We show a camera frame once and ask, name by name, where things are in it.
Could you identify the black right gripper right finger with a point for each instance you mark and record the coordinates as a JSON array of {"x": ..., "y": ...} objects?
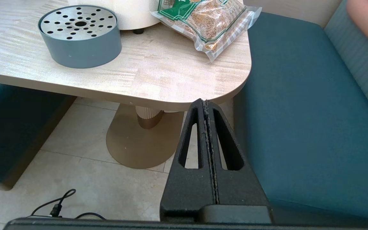
[{"x": 238, "y": 188}]

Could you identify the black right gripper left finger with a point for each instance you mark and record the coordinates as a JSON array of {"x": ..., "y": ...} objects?
[{"x": 187, "y": 191}]

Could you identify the teal upholstered booth bench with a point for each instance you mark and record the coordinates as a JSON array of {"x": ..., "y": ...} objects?
[
  {"x": 315, "y": 127},
  {"x": 11, "y": 127}
]

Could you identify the green grain snack bag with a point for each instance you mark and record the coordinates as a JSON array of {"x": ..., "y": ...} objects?
[{"x": 203, "y": 22}]

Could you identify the blue perforated steel drip tray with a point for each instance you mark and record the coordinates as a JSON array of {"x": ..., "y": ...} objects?
[{"x": 81, "y": 48}]

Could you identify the large dark tea dispenser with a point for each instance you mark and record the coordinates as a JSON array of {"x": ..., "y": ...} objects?
[{"x": 123, "y": 12}]

